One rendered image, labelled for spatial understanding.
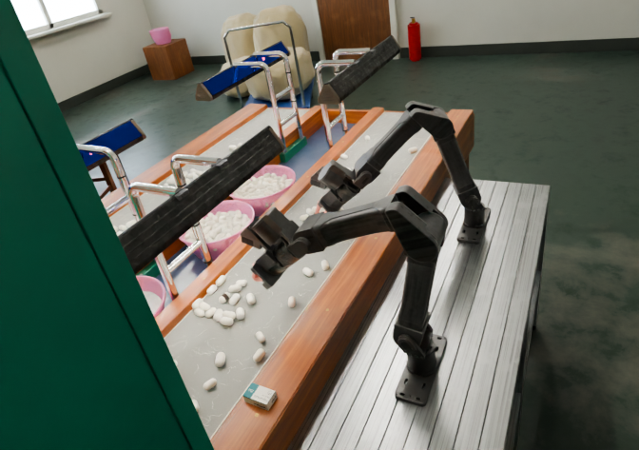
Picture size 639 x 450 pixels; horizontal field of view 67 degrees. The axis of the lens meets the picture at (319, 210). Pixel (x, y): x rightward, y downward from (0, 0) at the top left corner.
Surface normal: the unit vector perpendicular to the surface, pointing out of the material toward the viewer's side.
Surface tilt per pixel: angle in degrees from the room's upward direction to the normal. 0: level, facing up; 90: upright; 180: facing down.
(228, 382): 0
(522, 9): 90
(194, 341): 0
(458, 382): 0
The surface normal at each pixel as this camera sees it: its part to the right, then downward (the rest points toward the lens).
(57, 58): 0.89, 0.11
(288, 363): -0.15, -0.84
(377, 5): -0.44, 0.52
